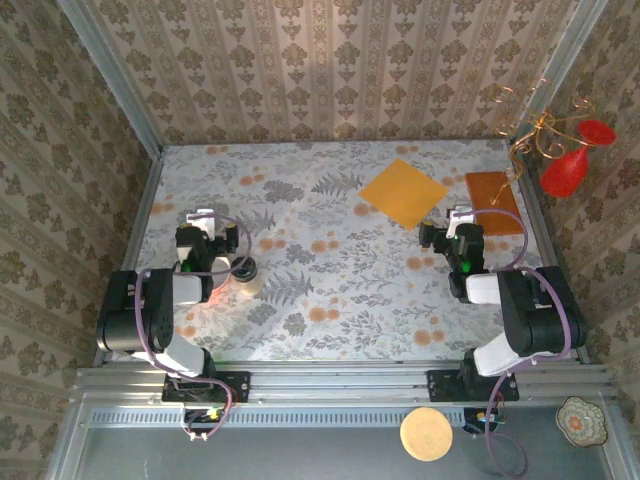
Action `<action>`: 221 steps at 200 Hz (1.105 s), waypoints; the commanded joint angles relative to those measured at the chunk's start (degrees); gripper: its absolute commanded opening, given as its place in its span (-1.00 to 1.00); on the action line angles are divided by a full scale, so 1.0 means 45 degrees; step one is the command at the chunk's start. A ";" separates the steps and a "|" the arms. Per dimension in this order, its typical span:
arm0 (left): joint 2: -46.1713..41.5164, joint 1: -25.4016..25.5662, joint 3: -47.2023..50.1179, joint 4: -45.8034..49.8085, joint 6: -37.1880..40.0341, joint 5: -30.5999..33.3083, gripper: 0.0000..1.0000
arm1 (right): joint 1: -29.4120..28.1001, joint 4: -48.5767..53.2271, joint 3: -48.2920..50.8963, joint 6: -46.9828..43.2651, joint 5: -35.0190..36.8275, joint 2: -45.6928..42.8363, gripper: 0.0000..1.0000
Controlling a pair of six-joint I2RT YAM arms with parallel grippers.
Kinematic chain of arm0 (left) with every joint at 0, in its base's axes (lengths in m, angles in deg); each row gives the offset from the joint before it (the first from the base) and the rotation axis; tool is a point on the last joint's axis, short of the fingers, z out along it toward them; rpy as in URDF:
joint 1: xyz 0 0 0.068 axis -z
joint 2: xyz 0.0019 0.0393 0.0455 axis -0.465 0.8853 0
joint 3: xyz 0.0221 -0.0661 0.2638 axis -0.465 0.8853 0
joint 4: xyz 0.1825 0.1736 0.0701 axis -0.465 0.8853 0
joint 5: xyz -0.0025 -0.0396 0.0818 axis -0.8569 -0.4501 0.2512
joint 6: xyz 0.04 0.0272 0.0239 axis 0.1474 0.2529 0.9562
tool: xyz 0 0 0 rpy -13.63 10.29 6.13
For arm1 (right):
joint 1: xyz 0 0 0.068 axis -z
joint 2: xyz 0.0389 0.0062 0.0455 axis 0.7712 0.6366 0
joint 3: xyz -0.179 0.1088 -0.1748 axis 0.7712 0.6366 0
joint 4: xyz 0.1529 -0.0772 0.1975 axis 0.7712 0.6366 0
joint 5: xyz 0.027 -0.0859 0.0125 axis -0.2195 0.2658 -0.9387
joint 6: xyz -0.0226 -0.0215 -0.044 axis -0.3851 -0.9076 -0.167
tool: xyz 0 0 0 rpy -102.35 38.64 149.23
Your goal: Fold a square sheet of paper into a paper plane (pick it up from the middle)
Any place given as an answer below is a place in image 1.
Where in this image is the grey metal shelf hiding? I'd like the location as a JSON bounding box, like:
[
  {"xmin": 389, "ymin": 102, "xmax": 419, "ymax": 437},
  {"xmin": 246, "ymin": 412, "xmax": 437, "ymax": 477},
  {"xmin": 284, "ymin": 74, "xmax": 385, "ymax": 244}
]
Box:
[{"xmin": 47, "ymin": 392, "xmax": 640, "ymax": 480}]

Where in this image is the white round bowl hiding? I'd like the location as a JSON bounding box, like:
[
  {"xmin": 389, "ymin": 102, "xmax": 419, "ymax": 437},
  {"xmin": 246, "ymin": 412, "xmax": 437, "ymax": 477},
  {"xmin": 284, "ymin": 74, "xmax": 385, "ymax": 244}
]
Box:
[{"xmin": 209, "ymin": 253, "xmax": 235, "ymax": 295}]

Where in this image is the red wine glass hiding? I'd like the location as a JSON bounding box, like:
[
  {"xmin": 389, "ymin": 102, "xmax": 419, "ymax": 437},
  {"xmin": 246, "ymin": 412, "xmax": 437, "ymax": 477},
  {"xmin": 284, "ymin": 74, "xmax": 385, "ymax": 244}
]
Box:
[{"xmin": 538, "ymin": 118, "xmax": 617, "ymax": 199}]

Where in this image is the patterned decorative dish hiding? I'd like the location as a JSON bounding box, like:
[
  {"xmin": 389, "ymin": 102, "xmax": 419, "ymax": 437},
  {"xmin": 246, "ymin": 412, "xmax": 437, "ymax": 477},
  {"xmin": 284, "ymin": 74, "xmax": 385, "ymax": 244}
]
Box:
[{"xmin": 555, "ymin": 395, "xmax": 609, "ymax": 448}]

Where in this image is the floral patterned table cover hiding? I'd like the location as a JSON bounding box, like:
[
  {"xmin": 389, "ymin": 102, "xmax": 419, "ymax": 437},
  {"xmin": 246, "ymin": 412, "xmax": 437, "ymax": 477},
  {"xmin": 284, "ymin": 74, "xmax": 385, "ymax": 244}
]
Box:
[{"xmin": 110, "ymin": 139, "xmax": 574, "ymax": 362}]

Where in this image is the brown wooden board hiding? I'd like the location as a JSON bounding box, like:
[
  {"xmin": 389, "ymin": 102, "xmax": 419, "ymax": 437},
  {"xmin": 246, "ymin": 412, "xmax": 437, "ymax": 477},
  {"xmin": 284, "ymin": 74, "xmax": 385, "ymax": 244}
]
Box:
[{"xmin": 464, "ymin": 171, "xmax": 526, "ymax": 236}]

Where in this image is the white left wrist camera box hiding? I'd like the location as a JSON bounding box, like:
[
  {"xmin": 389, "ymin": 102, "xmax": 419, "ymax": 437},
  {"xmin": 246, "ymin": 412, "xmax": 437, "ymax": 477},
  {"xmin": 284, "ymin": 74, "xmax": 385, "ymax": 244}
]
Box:
[{"xmin": 186, "ymin": 208, "xmax": 217, "ymax": 240}]

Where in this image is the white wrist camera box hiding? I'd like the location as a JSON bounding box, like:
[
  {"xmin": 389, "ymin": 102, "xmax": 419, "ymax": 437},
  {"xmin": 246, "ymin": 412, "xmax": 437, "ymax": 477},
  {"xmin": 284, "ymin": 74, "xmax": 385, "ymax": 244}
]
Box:
[
  {"xmin": 446, "ymin": 205, "xmax": 475, "ymax": 237},
  {"xmin": 186, "ymin": 208, "xmax": 217, "ymax": 240}
]

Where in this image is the orange square paper sheet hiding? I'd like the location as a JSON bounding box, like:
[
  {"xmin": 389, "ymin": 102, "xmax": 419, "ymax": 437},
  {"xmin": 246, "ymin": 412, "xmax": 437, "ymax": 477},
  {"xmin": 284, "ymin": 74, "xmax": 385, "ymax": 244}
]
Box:
[{"xmin": 358, "ymin": 158, "xmax": 450, "ymax": 232}]

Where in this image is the grey slotted cable duct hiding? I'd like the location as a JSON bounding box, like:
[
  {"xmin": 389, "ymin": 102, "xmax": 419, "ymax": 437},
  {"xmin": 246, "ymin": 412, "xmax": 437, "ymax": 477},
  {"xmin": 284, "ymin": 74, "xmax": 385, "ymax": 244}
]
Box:
[{"xmin": 87, "ymin": 405, "xmax": 469, "ymax": 429}]

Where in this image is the long aluminium frame rail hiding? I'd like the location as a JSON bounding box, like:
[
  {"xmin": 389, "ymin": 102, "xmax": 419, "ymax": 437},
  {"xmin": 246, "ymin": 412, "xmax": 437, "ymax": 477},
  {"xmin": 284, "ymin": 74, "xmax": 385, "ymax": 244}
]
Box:
[{"xmin": 74, "ymin": 360, "xmax": 614, "ymax": 405}]

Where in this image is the beige jar with black lid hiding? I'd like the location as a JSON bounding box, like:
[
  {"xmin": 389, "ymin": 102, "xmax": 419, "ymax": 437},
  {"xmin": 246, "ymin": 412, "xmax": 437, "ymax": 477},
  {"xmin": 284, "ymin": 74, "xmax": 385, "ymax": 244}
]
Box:
[{"xmin": 230, "ymin": 255, "xmax": 264, "ymax": 299}]

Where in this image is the aluminium side rail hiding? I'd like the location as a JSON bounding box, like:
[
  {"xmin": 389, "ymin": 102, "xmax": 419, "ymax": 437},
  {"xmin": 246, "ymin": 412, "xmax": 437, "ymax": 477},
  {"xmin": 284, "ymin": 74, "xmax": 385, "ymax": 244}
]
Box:
[
  {"xmin": 514, "ymin": 142, "xmax": 591, "ymax": 365},
  {"xmin": 93, "ymin": 149, "xmax": 165, "ymax": 366}
]

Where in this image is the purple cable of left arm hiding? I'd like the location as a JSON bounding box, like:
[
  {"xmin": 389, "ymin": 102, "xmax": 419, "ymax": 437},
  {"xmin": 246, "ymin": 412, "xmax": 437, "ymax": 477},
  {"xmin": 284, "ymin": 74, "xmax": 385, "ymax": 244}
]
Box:
[{"xmin": 133, "ymin": 212, "xmax": 253, "ymax": 442}]

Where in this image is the small black controller board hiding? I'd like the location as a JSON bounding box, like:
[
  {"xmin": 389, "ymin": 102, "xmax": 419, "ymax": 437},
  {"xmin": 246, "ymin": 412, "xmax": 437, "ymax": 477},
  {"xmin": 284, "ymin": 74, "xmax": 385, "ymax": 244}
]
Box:
[
  {"xmin": 462, "ymin": 407, "xmax": 507, "ymax": 435},
  {"xmin": 180, "ymin": 407, "xmax": 225, "ymax": 435}
]

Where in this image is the round cork coaster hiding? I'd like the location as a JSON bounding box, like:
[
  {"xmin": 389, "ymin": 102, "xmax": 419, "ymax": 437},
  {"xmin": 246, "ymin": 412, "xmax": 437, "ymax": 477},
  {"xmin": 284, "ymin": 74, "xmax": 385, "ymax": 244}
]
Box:
[{"xmin": 398, "ymin": 406, "xmax": 454, "ymax": 462}]

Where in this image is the aluminium frame post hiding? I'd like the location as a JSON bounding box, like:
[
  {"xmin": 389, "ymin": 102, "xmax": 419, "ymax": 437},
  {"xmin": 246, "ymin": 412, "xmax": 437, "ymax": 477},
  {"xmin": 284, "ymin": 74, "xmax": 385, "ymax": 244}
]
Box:
[
  {"xmin": 56, "ymin": 0, "xmax": 165, "ymax": 157},
  {"xmin": 517, "ymin": 0, "xmax": 609, "ymax": 151}
]

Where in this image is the black base plate left arm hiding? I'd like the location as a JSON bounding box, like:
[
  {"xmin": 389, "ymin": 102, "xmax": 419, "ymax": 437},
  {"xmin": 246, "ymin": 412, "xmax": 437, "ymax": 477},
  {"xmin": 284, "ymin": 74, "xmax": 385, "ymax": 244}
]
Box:
[{"xmin": 162, "ymin": 370, "xmax": 251, "ymax": 404}]

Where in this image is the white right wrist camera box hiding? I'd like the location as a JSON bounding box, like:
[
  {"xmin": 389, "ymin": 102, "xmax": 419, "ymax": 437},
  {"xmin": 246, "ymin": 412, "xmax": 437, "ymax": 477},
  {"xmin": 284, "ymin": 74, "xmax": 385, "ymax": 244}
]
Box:
[{"xmin": 446, "ymin": 205, "xmax": 475, "ymax": 237}]

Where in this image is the black base plate right arm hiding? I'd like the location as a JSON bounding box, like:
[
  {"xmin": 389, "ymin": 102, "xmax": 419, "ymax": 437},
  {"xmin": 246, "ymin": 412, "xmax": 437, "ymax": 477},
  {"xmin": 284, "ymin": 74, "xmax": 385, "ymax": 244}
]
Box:
[{"xmin": 427, "ymin": 368, "xmax": 520, "ymax": 403}]

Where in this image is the red and gold ornament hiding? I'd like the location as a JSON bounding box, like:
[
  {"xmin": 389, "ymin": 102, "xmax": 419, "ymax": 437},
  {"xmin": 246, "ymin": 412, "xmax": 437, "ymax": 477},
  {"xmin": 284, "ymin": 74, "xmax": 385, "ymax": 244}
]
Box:
[{"xmin": 492, "ymin": 77, "xmax": 596, "ymax": 206}]

